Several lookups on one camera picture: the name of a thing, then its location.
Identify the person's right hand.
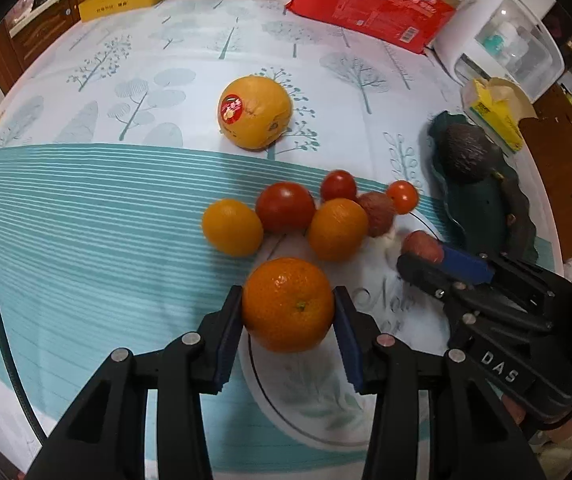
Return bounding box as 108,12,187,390
500,393,572,448

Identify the large mandarin orange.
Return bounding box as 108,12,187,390
243,257,334,354

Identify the white cosmetic storage box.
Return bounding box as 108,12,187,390
432,0,565,102

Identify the reddish brown lychee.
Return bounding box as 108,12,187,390
356,192,396,237

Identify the red cherry tomato near plate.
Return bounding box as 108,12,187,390
386,180,420,214

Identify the small yellow-orange citrus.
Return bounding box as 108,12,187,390
201,198,264,258

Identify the large red cherry tomato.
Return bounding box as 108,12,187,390
254,182,316,234

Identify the large yellow orange with sticker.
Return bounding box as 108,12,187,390
216,75,294,151

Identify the small red cherry tomato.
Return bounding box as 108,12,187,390
320,169,358,202

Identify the yellow tissue pack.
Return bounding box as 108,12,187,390
461,77,538,153

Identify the medium mandarin orange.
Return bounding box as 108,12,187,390
307,198,368,262

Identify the dark green scalloped plate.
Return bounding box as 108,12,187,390
428,112,539,263

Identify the dark avocado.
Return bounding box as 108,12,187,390
438,124,501,185

